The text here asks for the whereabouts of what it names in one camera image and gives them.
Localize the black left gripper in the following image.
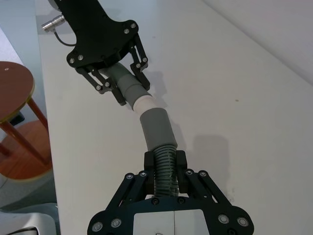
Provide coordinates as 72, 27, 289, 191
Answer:
57, 0, 151, 106

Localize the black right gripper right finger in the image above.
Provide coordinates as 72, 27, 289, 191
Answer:
174, 149, 237, 209

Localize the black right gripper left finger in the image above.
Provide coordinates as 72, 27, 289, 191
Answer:
105, 151, 157, 212

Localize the grey pipe with white end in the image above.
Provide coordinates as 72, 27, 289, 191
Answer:
103, 62, 156, 115

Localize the grey corrugated hose with cuff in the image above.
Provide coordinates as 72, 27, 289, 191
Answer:
139, 107, 179, 198

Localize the white table cloth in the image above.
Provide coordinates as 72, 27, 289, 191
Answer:
38, 0, 313, 235

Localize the round brown wooden stool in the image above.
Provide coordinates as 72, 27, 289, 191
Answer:
0, 61, 53, 181

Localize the small black block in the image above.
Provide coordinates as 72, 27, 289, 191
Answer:
11, 113, 25, 126

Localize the pale grey rounded housing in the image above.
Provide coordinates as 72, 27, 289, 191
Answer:
0, 202, 59, 235

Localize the dark cable with silver plug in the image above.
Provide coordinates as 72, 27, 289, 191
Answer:
42, 14, 77, 47

